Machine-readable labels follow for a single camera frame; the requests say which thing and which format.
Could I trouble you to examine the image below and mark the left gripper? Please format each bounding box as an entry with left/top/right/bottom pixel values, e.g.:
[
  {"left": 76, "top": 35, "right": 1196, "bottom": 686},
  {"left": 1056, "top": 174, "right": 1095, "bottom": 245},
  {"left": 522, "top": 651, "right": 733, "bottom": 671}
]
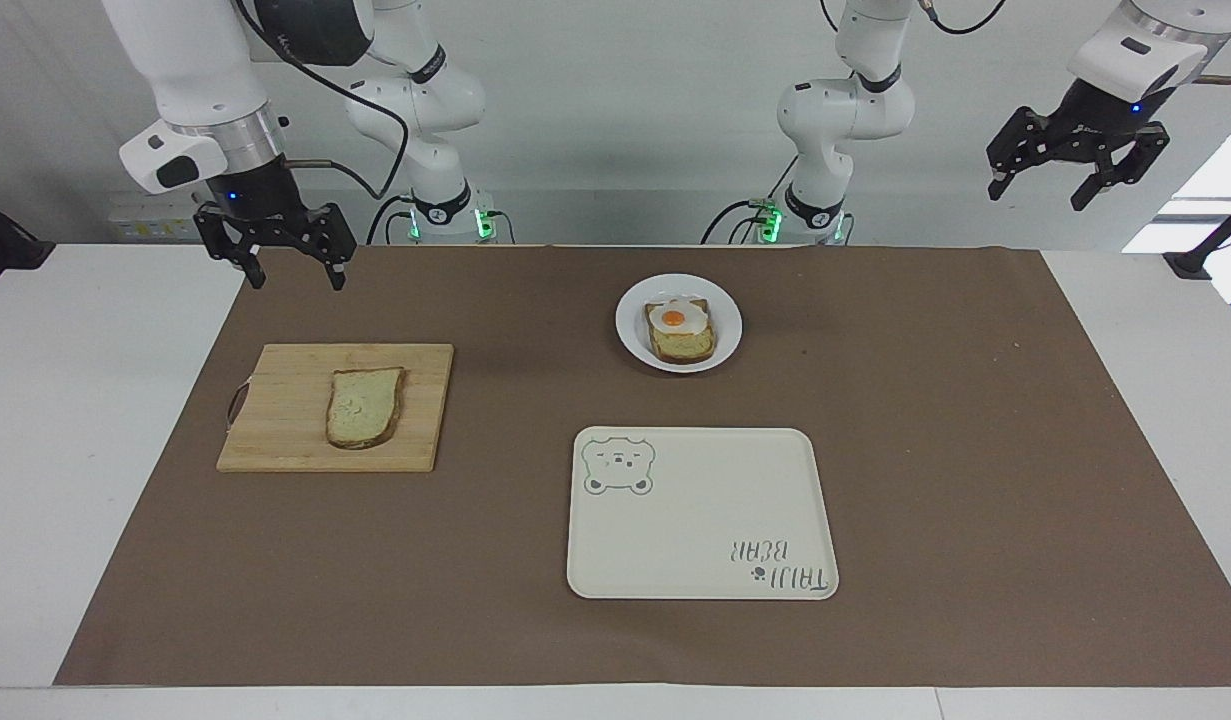
[{"left": 985, "top": 79, "right": 1177, "bottom": 212}]

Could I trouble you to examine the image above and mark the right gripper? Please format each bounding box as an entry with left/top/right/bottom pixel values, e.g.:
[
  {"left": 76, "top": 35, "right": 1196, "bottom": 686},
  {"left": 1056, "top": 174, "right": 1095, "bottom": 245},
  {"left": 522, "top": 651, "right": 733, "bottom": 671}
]
[{"left": 194, "top": 163, "right": 359, "bottom": 293}]

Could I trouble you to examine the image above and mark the white round plate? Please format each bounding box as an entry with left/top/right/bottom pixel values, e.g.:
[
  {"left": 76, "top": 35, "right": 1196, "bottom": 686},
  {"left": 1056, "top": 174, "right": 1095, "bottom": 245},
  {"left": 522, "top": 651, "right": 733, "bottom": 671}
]
[{"left": 615, "top": 273, "right": 744, "bottom": 375}]

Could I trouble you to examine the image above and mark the black stand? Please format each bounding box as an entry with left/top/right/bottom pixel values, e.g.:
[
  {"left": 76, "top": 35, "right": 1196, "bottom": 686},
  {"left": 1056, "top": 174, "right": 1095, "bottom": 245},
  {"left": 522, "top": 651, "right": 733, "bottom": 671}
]
[
  {"left": 0, "top": 178, "right": 57, "bottom": 304},
  {"left": 1162, "top": 196, "right": 1231, "bottom": 282}
]

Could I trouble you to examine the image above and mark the plain bread slice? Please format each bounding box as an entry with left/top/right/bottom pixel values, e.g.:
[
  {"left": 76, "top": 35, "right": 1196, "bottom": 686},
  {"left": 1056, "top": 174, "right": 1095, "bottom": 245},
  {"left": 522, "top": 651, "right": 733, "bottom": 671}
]
[{"left": 325, "top": 366, "right": 407, "bottom": 450}]

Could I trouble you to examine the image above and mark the wooden cutting board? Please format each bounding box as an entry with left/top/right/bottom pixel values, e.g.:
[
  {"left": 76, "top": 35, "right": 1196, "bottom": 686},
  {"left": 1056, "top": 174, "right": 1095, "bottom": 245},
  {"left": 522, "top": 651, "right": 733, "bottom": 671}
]
[{"left": 216, "top": 343, "right": 455, "bottom": 474}]

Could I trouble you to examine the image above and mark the fried egg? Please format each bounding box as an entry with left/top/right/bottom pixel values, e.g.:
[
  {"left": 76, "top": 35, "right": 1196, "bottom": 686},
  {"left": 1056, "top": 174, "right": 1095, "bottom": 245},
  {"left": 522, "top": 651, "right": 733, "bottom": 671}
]
[{"left": 648, "top": 296, "right": 703, "bottom": 337}]

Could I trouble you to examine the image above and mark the bread slice with spread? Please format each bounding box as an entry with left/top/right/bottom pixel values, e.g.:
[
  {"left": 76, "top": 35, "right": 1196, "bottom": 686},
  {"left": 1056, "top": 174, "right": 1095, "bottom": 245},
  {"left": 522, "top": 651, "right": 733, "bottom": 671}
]
[{"left": 644, "top": 296, "right": 719, "bottom": 365}]

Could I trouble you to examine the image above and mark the cream tray with bear print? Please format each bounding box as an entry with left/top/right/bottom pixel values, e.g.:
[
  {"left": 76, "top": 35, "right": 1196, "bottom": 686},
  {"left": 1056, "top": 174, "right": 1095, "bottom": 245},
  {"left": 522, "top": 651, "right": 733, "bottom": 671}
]
[{"left": 566, "top": 427, "right": 840, "bottom": 602}]

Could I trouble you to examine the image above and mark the black cable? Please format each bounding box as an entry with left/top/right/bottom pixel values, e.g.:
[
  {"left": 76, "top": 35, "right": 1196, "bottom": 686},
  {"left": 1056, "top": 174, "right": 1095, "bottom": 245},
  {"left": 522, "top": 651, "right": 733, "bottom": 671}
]
[
  {"left": 920, "top": 0, "right": 1008, "bottom": 37},
  {"left": 364, "top": 194, "right": 417, "bottom": 247},
  {"left": 233, "top": 0, "right": 412, "bottom": 201},
  {"left": 700, "top": 155, "right": 801, "bottom": 247}
]

